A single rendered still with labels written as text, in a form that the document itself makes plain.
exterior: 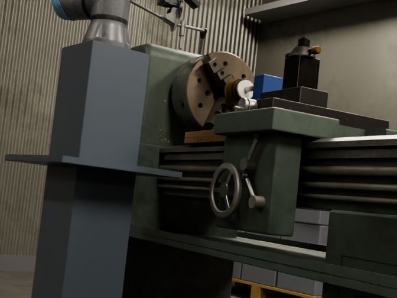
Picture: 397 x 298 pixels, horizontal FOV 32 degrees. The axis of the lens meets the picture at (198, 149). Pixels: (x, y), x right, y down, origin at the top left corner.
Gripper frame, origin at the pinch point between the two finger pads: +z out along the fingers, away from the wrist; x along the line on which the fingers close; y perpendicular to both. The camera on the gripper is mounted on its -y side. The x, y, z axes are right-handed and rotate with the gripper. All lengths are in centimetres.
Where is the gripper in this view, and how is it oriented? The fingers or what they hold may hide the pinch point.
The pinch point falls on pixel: (174, 28)
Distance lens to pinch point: 278.6
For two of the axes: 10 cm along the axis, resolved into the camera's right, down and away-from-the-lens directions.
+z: -1.1, 9.9, -0.8
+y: -8.7, -1.3, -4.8
